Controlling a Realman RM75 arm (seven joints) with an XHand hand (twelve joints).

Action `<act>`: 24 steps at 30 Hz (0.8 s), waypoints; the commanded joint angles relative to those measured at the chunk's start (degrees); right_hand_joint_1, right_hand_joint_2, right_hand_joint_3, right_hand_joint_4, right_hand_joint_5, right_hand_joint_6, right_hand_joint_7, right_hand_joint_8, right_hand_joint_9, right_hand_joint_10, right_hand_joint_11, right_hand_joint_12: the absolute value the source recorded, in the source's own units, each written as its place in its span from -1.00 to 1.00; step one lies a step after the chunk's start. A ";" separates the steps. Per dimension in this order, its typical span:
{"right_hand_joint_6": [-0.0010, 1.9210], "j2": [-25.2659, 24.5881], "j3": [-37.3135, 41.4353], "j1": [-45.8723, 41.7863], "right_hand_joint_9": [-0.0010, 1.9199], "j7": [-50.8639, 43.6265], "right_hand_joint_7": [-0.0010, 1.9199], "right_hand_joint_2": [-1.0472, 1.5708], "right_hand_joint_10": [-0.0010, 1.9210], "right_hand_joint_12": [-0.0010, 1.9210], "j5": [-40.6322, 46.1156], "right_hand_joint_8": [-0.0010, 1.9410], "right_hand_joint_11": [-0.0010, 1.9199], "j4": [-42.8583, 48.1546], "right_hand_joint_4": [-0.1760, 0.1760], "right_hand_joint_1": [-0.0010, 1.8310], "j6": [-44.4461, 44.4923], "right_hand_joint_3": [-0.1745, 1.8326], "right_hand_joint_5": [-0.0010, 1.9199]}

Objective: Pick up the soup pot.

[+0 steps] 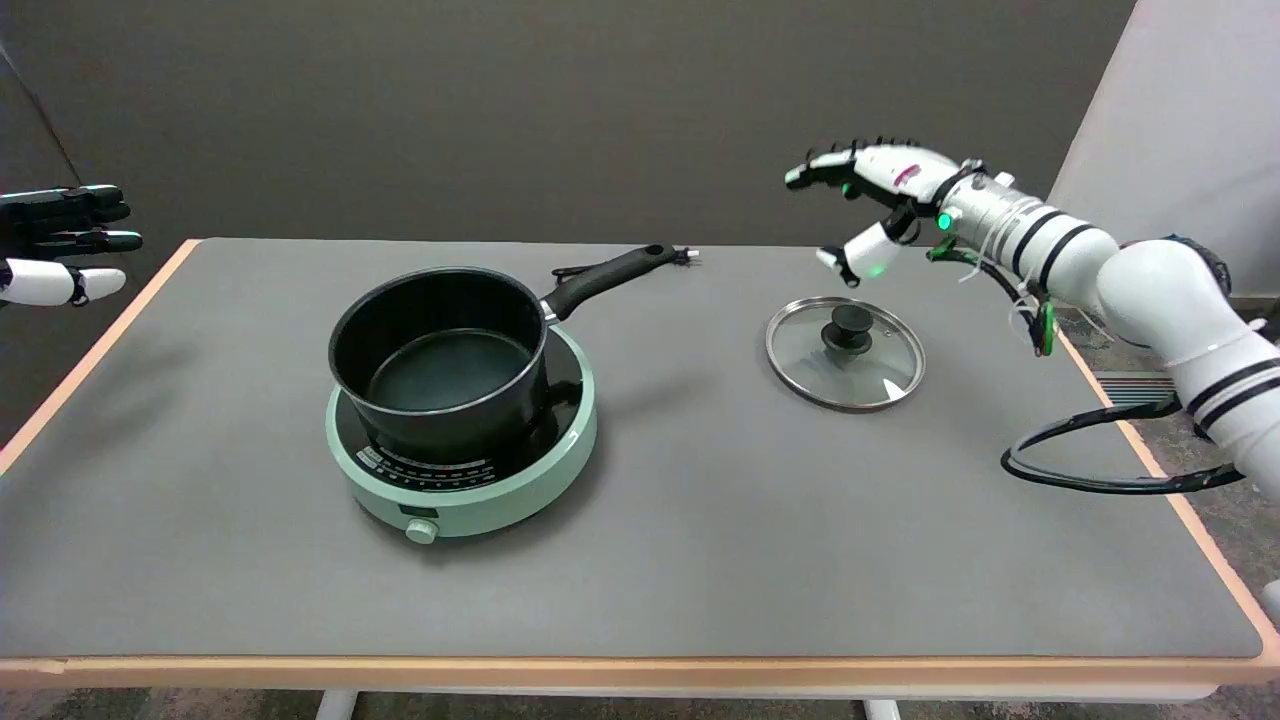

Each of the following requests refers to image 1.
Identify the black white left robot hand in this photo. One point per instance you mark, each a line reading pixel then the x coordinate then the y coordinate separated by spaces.
pixel 45 282

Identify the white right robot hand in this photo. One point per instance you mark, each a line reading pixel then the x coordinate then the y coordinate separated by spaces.
pixel 900 170

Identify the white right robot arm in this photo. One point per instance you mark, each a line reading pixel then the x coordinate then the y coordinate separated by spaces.
pixel 1150 290

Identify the glass pot lid black knob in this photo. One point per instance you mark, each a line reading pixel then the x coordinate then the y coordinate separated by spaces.
pixel 848 325

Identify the floor vent grille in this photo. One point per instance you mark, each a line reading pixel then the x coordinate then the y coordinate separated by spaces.
pixel 1130 390

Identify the mint green induction cooker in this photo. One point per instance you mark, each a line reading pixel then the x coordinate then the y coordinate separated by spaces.
pixel 500 500

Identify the white table leg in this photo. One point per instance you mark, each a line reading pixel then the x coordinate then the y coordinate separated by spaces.
pixel 882 711
pixel 335 706

